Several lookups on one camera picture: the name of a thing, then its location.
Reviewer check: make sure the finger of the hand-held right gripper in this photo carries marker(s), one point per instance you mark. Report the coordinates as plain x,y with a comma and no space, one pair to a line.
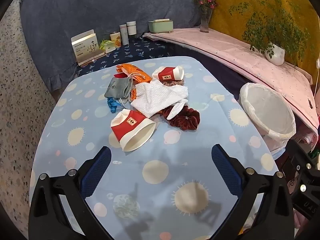
303,170

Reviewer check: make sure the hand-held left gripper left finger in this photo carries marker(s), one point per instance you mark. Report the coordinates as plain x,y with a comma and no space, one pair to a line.
96,172

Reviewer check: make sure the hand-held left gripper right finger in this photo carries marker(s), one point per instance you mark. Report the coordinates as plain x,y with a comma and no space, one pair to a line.
226,171

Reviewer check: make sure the red and white paper cup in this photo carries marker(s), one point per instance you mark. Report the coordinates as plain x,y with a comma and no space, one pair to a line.
125,130
167,74

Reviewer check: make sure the bin with white liner bag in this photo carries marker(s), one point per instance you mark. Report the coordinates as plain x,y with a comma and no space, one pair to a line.
270,110

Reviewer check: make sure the orange snack packet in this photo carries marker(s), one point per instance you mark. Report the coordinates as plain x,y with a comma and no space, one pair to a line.
133,95
135,71

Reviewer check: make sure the grey fabric pouch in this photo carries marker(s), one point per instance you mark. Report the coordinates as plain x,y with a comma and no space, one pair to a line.
117,87

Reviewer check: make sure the white paper towel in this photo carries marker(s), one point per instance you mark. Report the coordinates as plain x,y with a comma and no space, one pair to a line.
155,97

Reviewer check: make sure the dark red velvet scrunchie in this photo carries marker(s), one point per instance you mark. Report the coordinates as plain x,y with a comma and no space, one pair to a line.
185,120

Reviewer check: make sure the light blue planet tablecloth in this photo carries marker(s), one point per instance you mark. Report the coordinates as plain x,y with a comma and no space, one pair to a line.
160,155

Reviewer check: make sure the brown patterned scrunchie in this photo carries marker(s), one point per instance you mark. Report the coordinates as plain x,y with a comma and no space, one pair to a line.
173,83

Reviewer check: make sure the dark purple cloth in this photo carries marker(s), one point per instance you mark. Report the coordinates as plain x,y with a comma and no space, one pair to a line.
217,67

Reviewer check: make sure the pink embroidered cloth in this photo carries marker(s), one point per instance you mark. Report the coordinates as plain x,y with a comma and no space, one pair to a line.
237,52

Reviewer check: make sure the green plant in white pot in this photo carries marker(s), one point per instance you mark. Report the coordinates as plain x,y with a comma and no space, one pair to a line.
275,52

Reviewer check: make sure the white printed box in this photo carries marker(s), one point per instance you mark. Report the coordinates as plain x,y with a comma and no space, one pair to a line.
86,47

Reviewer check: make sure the small green box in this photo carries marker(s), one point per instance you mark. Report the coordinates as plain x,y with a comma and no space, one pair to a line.
108,47

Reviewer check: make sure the dark blue floral cloth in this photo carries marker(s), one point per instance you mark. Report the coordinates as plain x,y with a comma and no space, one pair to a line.
137,50

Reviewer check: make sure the yellow floral tin can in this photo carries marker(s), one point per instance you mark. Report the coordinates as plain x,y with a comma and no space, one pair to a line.
116,40

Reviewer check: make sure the white tall bottle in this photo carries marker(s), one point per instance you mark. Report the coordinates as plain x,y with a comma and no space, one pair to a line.
124,35

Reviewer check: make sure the white wide jar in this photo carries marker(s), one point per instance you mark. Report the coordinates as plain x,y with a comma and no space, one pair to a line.
131,28

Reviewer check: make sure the glass vase with pink flowers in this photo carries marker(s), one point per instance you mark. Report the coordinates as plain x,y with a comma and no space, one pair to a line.
205,20

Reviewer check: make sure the pale green tissue box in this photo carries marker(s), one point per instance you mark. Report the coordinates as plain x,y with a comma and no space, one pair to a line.
160,27

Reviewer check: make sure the blue-grey draped blanket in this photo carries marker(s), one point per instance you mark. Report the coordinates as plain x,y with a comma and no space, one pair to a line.
87,10

